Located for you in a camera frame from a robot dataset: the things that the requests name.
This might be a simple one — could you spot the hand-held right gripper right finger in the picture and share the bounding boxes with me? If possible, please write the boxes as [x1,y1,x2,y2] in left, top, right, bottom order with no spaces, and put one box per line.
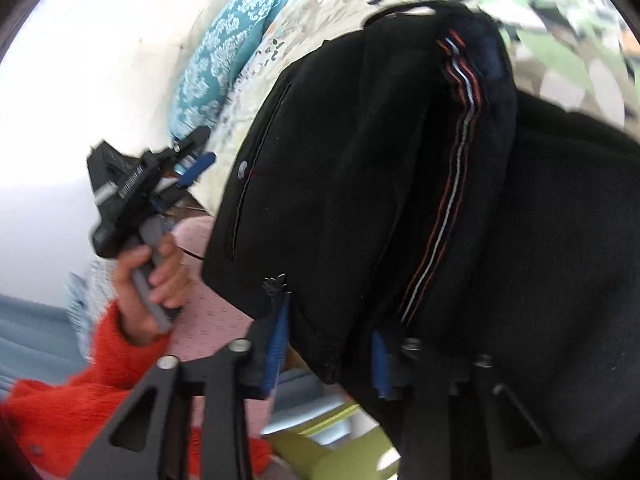
[371,330,546,480]

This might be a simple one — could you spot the black pants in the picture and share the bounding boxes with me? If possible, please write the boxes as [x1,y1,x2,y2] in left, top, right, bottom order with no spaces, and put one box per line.
[202,0,640,480]

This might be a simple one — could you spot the yellow-green object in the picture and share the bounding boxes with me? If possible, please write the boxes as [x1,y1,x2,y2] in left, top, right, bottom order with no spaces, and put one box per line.
[262,400,401,480]

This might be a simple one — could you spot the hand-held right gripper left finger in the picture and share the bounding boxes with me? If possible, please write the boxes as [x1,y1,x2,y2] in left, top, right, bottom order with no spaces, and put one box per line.
[70,292,293,480]

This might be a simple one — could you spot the pink dotted cloth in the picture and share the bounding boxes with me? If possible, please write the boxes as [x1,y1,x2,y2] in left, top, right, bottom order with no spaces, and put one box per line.
[165,215,281,461]

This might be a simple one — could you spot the teal patterned pillow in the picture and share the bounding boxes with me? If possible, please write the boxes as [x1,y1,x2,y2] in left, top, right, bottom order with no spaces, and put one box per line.
[167,0,308,146]

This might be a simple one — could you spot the person's left hand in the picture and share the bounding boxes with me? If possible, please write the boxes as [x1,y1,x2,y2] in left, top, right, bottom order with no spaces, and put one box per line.
[114,232,194,349]

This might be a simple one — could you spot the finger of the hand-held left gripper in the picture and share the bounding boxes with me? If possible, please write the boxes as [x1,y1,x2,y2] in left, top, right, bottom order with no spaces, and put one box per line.
[161,126,212,162]
[160,152,217,206]

